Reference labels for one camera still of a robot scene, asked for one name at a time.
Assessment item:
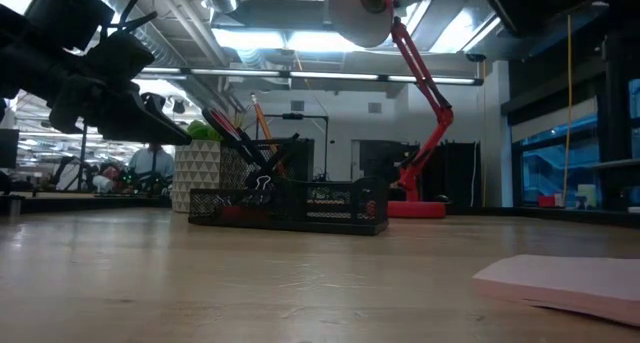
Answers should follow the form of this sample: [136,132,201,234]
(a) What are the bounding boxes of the black folding screen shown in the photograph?
[429,140,482,209]

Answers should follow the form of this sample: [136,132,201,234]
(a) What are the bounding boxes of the pink sticky note pad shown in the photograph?
[471,254,640,329]

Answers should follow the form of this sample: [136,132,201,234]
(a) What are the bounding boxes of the person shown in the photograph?
[127,141,176,184]

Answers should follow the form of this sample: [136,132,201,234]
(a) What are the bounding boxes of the orange pencil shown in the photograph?
[249,92,281,157]

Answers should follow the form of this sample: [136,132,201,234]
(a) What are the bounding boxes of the black mesh desk organizer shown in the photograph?
[187,136,390,237]

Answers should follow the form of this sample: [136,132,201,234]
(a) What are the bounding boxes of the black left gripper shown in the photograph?
[48,30,194,147]

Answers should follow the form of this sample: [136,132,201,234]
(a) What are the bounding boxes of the black aluminium table frame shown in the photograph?
[0,192,640,229]

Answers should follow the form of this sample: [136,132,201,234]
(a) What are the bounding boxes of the green artificial succulent plant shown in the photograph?
[185,118,224,143]

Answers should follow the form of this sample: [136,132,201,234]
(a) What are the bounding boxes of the red eraser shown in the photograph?
[219,205,274,222]

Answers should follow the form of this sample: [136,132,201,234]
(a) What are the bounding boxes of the black pen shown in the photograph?
[247,132,301,188]

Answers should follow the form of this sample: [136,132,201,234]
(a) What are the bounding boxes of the red desk lamp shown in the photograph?
[327,0,455,220]

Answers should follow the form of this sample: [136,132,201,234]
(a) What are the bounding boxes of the black equipment desk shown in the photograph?
[351,138,422,189]

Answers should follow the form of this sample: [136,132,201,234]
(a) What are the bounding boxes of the red-handled scissors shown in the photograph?
[201,106,271,179]

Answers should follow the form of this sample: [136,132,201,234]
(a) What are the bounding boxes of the thin black camera stand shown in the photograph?
[262,111,330,182]

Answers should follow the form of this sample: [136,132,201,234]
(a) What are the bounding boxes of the small white box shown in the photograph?
[577,183,599,209]

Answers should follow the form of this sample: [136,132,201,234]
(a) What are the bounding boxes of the black crossbar with light strips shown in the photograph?
[137,65,485,88]

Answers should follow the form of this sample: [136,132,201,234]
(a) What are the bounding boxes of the white triangle-patterned plant pot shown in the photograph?
[171,139,222,214]

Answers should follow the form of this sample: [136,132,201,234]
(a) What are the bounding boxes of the black background monitor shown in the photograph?
[0,127,21,170]

